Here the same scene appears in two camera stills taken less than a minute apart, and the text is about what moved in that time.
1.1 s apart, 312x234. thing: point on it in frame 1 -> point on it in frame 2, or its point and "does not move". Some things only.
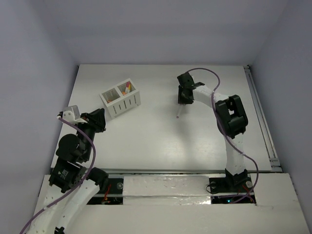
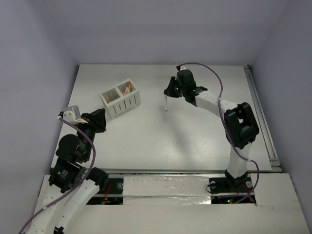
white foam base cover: x=182 y=204 does not move
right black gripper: x=182 y=101 -> x=169 y=90
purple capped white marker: x=180 y=108 -> x=166 y=109
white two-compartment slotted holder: x=122 y=98 does not move
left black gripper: x=92 y=121 does not move
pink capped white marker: x=127 y=84 does not move
